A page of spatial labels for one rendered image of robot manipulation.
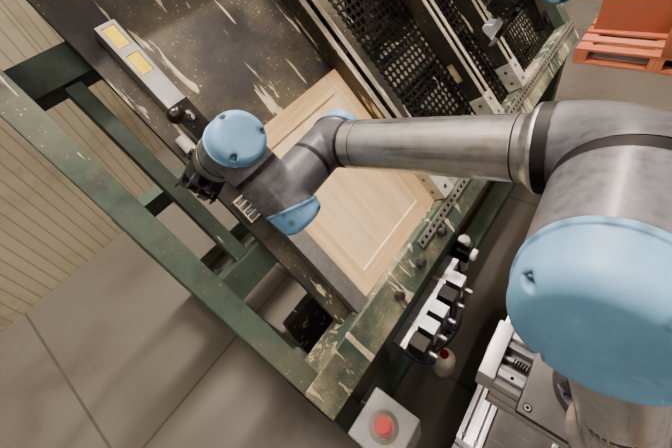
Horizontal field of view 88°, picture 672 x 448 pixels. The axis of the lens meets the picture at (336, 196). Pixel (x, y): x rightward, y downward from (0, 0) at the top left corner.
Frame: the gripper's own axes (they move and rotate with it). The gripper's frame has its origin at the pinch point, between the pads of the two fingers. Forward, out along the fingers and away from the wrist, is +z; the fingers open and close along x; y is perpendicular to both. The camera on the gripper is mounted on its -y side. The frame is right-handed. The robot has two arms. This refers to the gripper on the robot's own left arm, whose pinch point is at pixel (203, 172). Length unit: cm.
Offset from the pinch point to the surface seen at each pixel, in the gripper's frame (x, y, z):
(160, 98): -15.6, -12.9, 8.2
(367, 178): 44, -25, 11
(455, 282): 85, -7, 4
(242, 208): 13.2, 0.8, 11.7
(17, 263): -62, 56, 227
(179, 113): -9.7, -7.7, -3.7
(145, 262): 6, 27, 212
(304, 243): 31.6, 2.5, 8.1
